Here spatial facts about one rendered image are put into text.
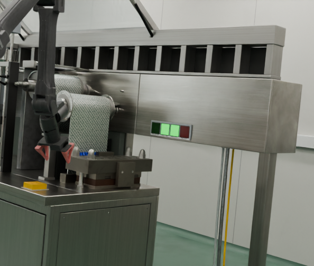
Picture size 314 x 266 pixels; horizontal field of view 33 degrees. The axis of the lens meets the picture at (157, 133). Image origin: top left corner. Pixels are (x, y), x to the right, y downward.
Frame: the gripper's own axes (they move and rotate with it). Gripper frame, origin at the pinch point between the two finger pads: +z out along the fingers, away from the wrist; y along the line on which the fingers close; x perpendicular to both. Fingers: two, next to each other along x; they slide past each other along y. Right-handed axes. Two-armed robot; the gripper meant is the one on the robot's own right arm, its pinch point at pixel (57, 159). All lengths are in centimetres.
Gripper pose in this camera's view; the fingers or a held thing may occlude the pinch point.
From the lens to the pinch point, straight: 213.3
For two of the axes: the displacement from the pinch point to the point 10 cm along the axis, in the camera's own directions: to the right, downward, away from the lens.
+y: -9.2, -1.0, 3.7
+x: -3.7, 5.0, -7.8
